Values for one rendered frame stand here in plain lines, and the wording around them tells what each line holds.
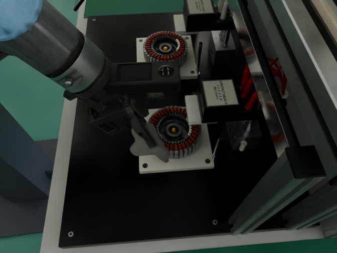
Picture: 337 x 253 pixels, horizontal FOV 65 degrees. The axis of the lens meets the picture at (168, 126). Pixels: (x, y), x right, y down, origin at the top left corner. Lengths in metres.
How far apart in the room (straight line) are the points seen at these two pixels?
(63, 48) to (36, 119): 1.37
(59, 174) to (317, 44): 0.51
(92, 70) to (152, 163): 0.25
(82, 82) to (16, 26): 0.10
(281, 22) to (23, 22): 0.27
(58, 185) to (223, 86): 0.38
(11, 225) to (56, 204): 0.89
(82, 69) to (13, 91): 1.55
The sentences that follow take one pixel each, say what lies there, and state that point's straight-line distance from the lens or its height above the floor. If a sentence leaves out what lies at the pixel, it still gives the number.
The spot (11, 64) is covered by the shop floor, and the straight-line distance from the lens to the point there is 2.08.
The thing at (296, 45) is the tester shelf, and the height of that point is 1.10.
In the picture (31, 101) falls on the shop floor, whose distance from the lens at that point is 1.80.
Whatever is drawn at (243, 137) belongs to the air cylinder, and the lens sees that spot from 0.54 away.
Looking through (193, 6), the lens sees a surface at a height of 0.92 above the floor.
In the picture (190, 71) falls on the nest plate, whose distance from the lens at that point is 0.68.
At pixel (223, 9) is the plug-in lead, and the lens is 0.63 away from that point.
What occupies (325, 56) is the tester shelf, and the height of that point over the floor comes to 1.12.
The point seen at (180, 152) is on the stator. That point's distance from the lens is 0.51.
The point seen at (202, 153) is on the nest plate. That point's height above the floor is 0.78.
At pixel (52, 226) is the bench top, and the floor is 0.75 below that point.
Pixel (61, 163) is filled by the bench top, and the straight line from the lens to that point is 0.62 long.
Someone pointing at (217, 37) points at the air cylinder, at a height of 0.82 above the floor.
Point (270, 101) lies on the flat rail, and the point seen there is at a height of 1.04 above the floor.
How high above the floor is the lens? 1.27
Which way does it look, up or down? 58 degrees down
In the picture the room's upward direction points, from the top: straight up
